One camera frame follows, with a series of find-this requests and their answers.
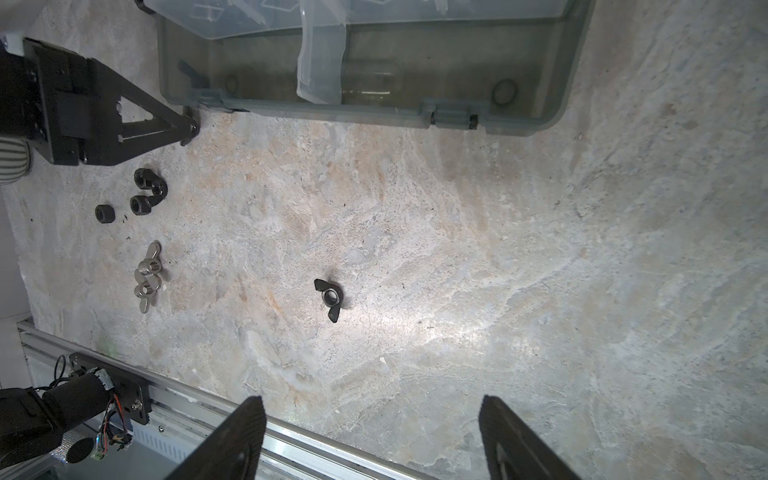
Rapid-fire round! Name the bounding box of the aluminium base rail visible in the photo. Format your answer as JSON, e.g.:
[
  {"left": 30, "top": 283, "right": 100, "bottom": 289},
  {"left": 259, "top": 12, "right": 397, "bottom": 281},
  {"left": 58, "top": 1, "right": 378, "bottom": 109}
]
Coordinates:
[{"left": 17, "top": 320, "right": 429, "bottom": 479}]

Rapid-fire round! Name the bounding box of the silver wing nut pair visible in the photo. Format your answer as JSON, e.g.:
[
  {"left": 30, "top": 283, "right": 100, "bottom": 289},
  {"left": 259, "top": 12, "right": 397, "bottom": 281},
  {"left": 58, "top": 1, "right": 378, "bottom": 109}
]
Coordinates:
[{"left": 134, "top": 240, "right": 163, "bottom": 314}]

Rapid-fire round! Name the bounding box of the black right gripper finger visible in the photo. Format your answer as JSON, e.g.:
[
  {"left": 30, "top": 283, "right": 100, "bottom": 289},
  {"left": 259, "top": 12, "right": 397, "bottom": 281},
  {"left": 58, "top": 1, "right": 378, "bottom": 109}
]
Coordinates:
[
  {"left": 478, "top": 395, "right": 580, "bottom": 480},
  {"left": 89, "top": 59, "right": 187, "bottom": 138},
  {"left": 166, "top": 396, "right": 267, "bottom": 480},
  {"left": 83, "top": 131, "right": 183, "bottom": 166}
]

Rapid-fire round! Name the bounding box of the green plastic organizer box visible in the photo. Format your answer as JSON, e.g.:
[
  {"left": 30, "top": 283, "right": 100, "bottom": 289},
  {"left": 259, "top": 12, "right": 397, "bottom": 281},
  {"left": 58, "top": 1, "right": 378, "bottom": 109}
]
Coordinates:
[{"left": 139, "top": 1, "right": 594, "bottom": 136}]

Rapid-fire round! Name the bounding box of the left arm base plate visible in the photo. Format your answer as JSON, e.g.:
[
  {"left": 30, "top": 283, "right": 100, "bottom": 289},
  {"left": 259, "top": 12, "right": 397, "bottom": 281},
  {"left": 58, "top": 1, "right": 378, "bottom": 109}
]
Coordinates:
[{"left": 69, "top": 352, "right": 152, "bottom": 425}]

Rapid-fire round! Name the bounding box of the black hex nut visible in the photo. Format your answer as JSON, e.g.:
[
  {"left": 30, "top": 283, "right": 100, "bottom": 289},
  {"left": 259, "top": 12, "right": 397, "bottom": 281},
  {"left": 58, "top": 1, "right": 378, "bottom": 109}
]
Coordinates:
[
  {"left": 94, "top": 204, "right": 116, "bottom": 224},
  {"left": 129, "top": 168, "right": 168, "bottom": 216}
]

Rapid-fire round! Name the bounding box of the black wing nut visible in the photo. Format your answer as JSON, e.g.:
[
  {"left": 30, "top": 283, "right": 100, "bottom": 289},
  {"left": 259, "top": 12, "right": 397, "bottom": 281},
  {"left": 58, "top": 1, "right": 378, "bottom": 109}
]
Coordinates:
[
  {"left": 314, "top": 279, "right": 344, "bottom": 323},
  {"left": 180, "top": 106, "right": 200, "bottom": 146}
]

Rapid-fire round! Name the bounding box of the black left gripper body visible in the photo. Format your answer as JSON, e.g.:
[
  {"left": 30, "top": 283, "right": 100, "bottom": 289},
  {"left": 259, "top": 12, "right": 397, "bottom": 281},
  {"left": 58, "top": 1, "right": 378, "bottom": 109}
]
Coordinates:
[{"left": 1, "top": 38, "right": 93, "bottom": 166}]

